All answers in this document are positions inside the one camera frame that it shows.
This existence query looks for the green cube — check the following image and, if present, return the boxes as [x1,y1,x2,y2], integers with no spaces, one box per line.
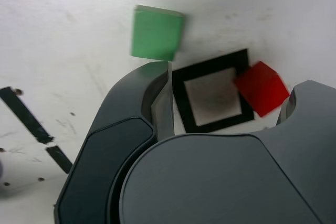
[130,4,187,61]

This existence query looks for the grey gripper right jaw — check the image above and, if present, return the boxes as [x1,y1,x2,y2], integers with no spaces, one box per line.
[119,79,336,224]

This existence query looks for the black tape square outline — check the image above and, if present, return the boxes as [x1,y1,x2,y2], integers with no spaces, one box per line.
[172,48,255,134]

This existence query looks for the black tape strip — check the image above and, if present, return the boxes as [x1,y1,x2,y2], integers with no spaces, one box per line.
[0,86,74,174]

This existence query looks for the red cube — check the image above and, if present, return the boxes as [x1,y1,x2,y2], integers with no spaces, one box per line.
[234,60,291,118]

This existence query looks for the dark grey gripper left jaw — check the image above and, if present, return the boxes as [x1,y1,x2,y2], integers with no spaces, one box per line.
[54,60,175,224]

